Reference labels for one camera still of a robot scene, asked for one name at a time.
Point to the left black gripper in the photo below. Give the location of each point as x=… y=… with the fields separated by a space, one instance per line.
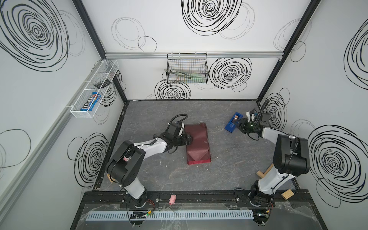
x=186 y=139

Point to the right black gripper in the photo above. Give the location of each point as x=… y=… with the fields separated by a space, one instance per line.
x=241 y=124

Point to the red wrapping paper sheet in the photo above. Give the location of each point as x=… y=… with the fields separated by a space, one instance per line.
x=198 y=151

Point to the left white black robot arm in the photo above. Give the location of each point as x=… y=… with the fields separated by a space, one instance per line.
x=123 y=167

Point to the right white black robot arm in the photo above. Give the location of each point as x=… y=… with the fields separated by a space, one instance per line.
x=290 y=159

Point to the blue tape dispenser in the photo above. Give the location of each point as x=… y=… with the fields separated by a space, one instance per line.
x=231 y=126

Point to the wooden mallet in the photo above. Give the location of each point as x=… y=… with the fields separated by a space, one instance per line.
x=261 y=174

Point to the small pink pig figure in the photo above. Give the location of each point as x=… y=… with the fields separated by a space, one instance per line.
x=172 y=200

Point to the green item in basket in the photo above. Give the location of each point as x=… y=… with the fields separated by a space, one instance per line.
x=198 y=78

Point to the metal tongs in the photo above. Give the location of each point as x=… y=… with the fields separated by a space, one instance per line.
x=179 y=74

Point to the small wooden block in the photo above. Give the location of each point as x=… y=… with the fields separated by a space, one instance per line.
x=287 y=194

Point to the wooden stamped tile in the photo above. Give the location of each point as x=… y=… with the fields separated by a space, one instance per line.
x=110 y=178

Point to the blue candy packet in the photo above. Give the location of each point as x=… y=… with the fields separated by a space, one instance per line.
x=91 y=102

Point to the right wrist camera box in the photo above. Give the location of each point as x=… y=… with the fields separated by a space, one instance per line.
x=252 y=116

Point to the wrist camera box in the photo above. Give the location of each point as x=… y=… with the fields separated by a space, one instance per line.
x=176 y=129
x=252 y=116

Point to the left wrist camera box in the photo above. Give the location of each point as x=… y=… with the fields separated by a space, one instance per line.
x=176 y=129

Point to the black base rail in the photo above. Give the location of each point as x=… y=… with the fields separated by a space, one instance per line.
x=160 y=199

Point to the black wire wall basket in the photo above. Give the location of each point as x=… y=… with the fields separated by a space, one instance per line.
x=186 y=63

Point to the grey slotted cable duct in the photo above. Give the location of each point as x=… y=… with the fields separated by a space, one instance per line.
x=170 y=215

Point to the white wire wall shelf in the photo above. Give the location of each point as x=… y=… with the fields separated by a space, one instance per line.
x=104 y=69

